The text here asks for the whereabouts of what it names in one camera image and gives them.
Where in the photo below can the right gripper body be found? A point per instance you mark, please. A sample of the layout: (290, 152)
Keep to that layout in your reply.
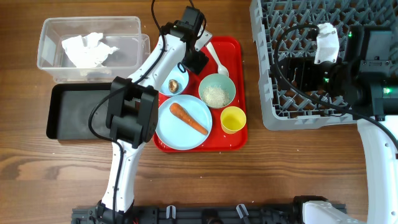
(310, 77)

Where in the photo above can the brown mushroom piece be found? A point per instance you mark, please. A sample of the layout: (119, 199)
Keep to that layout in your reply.
(173, 86)

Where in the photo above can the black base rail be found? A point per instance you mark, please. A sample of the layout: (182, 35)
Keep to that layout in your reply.
(278, 213)

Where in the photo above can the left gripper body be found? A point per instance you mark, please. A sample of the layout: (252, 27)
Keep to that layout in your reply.
(194, 61)

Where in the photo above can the red serving tray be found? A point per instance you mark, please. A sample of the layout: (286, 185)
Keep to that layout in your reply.
(228, 50)

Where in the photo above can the orange carrot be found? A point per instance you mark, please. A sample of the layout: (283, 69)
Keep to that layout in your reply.
(181, 114)

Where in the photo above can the light blue plate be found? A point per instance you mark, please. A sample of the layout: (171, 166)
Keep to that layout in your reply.
(175, 133)

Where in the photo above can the yellow cup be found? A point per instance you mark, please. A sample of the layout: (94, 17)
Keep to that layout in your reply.
(233, 119)

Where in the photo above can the grey dishwasher rack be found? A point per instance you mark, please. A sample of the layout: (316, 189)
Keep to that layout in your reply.
(285, 109)

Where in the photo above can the white plastic spoon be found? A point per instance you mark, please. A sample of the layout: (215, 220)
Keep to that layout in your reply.
(221, 68)

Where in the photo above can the clear plastic bin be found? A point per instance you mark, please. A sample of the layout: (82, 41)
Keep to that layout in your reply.
(123, 32)

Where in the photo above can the white napkin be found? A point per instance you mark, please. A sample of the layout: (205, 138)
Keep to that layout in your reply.
(88, 51)

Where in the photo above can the small blue bowl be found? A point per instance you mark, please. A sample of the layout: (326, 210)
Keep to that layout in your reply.
(178, 73)

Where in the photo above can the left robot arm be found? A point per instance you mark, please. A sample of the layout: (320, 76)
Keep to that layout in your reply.
(133, 102)

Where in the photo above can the black tray bin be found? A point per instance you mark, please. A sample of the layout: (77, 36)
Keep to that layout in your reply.
(70, 107)

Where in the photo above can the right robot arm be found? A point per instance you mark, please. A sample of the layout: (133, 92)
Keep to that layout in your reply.
(362, 78)

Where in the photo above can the green bowl with rice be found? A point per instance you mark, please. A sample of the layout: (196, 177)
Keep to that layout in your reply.
(217, 90)

